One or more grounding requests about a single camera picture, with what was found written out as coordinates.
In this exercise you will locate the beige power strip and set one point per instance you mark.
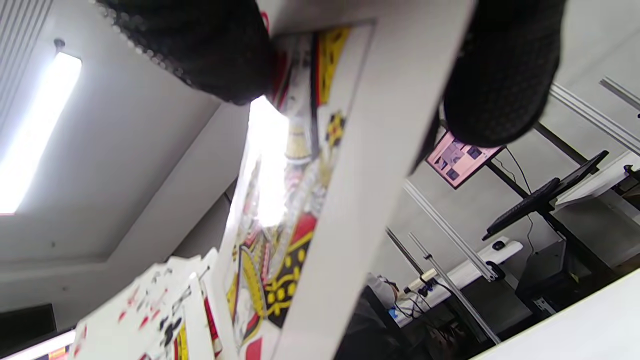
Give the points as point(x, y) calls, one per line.
point(420, 281)

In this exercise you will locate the person's right hand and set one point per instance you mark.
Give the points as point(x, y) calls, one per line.
point(200, 45)

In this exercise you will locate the black computer tower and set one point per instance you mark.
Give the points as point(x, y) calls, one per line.
point(550, 275)

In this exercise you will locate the pile of dealt red cards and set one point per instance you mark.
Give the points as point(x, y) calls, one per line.
point(375, 150)

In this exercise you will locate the black framed monitor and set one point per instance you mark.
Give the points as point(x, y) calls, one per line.
point(460, 160)

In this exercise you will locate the laptop with lit screen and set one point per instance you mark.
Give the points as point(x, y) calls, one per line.
point(35, 350)

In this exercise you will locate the ceiling light panel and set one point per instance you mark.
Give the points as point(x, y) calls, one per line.
point(35, 130)

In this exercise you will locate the white background desk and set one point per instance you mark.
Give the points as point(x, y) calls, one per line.
point(600, 185)
point(470, 270)

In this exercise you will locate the black computer mouse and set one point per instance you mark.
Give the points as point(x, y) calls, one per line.
point(498, 245)

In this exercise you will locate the aluminium frame post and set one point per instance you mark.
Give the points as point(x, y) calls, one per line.
point(450, 285)
point(450, 230)
point(620, 92)
point(595, 117)

